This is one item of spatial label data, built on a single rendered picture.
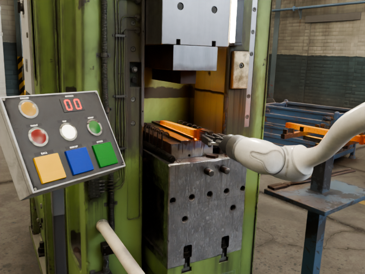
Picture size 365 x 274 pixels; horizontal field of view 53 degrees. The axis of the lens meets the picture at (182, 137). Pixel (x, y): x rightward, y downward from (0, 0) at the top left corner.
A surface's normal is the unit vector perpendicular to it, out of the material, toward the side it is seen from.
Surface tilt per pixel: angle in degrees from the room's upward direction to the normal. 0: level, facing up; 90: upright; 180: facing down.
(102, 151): 60
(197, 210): 90
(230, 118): 90
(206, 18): 90
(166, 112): 90
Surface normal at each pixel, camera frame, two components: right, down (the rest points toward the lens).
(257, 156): -0.71, -0.16
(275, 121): -0.71, 0.11
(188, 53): 0.47, 0.20
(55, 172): 0.71, -0.36
